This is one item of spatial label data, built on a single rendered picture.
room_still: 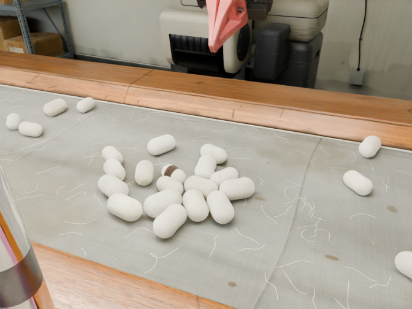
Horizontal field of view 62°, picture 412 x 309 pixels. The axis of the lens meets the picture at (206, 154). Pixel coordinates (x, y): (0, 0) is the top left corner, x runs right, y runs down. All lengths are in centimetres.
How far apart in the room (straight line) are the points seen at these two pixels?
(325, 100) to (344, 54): 184
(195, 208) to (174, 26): 75
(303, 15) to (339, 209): 88
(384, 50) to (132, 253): 218
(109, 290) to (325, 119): 36
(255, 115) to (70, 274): 33
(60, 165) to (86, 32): 284
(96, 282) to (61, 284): 2
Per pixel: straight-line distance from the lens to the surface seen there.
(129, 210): 32
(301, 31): 119
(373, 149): 45
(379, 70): 240
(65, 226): 35
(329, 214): 36
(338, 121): 50
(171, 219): 31
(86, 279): 27
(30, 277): 18
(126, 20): 294
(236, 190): 34
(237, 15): 48
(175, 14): 101
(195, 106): 53
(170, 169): 37
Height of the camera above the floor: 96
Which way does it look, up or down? 32 degrees down
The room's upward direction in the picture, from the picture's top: straight up
